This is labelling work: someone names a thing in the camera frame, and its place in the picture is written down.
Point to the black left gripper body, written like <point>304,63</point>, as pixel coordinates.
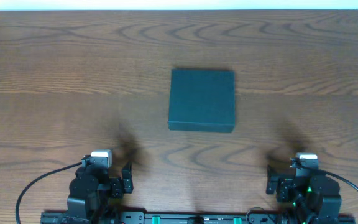
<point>117,186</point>

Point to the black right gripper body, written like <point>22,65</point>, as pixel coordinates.
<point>281,186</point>

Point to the black gift box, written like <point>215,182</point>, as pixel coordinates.
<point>202,100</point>

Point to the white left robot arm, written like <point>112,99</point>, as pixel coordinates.
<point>93,190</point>

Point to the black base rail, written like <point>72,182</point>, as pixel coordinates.
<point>168,218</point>

